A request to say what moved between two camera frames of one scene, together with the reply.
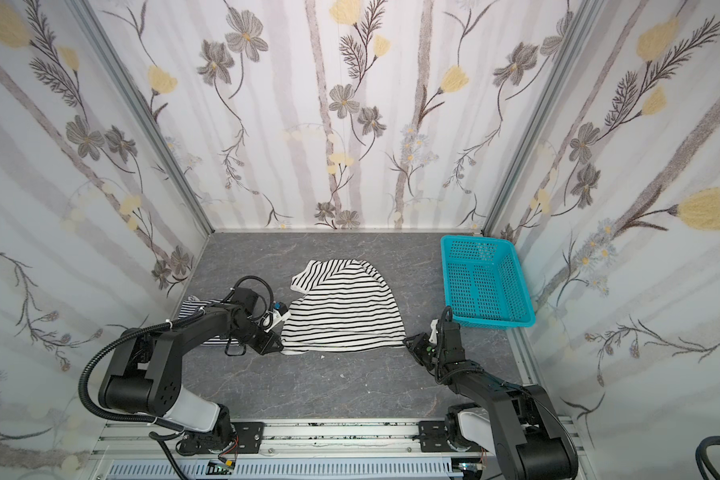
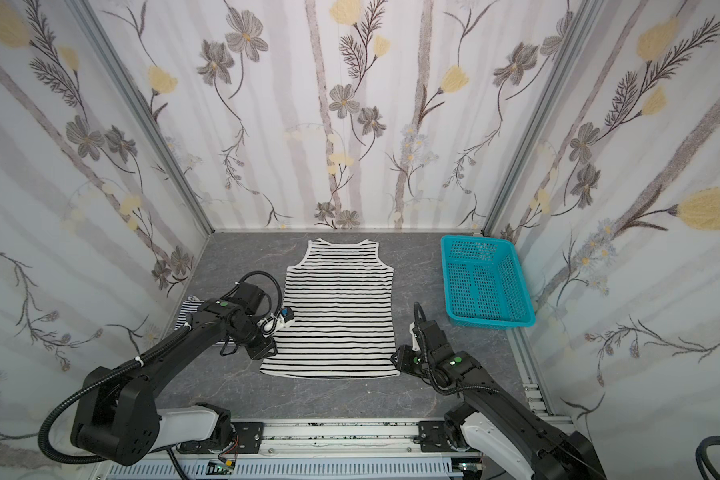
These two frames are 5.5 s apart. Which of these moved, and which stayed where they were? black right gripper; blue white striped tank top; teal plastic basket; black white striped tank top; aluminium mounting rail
Moved: black right gripper; black white striped tank top
Stayed: teal plastic basket; aluminium mounting rail; blue white striped tank top
